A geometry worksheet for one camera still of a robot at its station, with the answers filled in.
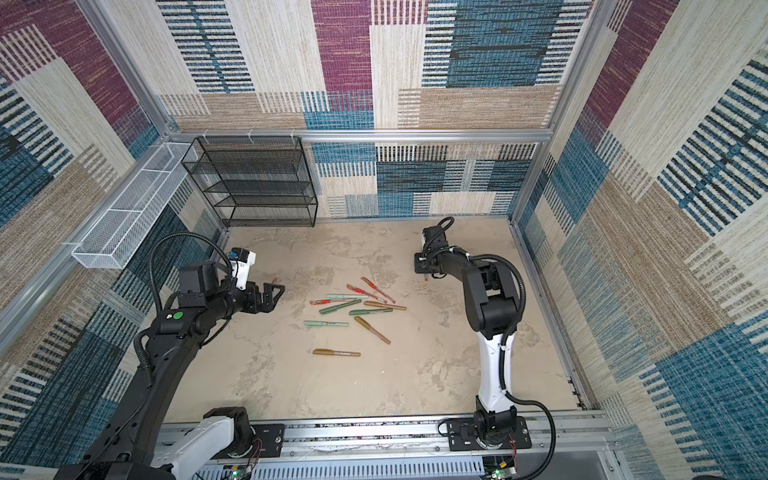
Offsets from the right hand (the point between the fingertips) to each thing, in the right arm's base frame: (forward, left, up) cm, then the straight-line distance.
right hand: (424, 265), depth 106 cm
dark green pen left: (-14, +28, -1) cm, 31 cm away
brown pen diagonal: (-23, +18, 0) cm, 29 cm away
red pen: (-6, 0, 0) cm, 6 cm away
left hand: (-19, +44, +21) cm, 52 cm away
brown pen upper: (-15, +13, -1) cm, 20 cm away
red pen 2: (-8, +17, -1) cm, 19 cm away
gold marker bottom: (-29, +32, 0) cm, 44 cm away
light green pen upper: (-11, +27, -1) cm, 29 cm away
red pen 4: (-12, +33, -1) cm, 35 cm away
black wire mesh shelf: (+28, +60, +16) cm, 68 cm away
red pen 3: (-10, +21, 0) cm, 23 cm away
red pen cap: (-4, +51, -1) cm, 52 cm away
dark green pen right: (-17, +19, -1) cm, 25 cm away
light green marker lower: (-21, +33, +1) cm, 39 cm away
